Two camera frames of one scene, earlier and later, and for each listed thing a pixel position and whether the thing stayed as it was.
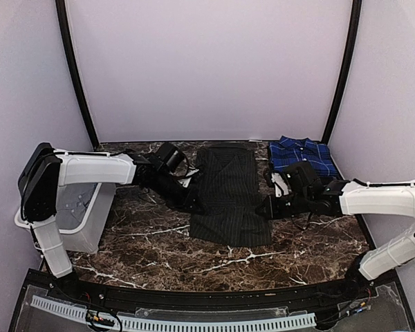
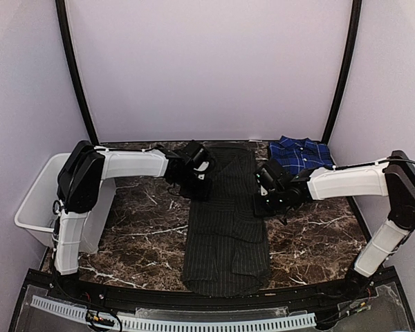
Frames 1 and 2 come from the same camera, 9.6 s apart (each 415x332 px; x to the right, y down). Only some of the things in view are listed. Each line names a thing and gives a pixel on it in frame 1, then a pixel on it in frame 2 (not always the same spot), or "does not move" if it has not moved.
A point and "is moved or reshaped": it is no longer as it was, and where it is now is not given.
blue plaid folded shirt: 288,151 does not move
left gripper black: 184,205 → 203,194
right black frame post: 355,14 does not move
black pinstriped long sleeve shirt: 227,181 is moved or reshaped
